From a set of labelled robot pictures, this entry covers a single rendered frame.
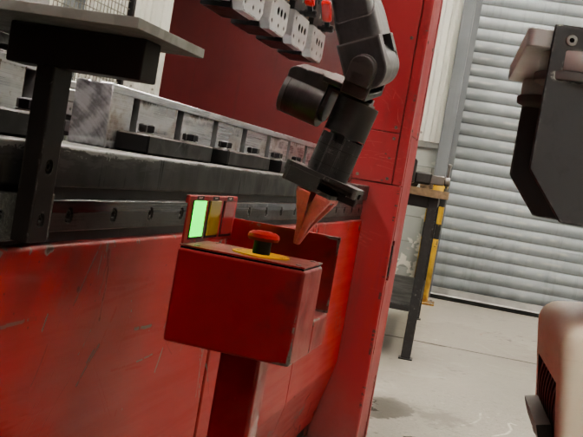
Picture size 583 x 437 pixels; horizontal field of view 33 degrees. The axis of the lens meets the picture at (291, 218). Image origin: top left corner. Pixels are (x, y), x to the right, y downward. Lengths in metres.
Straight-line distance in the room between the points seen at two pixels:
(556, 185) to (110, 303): 0.64
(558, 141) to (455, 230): 7.51
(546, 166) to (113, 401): 0.74
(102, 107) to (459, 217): 6.99
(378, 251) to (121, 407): 1.80
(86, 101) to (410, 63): 1.77
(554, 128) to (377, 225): 2.27
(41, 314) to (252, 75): 2.17
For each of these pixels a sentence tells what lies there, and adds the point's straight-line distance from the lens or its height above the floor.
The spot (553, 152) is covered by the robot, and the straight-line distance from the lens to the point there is 0.83.
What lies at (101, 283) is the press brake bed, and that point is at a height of 0.71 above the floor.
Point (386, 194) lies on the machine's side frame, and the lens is 3.07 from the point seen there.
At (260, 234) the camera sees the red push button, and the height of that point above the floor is 0.81.
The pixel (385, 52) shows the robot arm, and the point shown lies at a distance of 1.24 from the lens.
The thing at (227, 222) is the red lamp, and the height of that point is 0.80.
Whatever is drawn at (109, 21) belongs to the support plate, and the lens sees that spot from 0.89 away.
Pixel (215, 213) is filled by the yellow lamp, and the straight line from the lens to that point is 1.27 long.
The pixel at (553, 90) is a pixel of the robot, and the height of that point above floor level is 0.99.
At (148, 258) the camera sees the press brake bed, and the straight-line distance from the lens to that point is 1.35.
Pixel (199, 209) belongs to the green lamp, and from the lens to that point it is 1.21.
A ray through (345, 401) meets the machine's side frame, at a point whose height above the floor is 0.19.
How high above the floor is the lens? 0.89
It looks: 3 degrees down
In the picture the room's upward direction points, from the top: 10 degrees clockwise
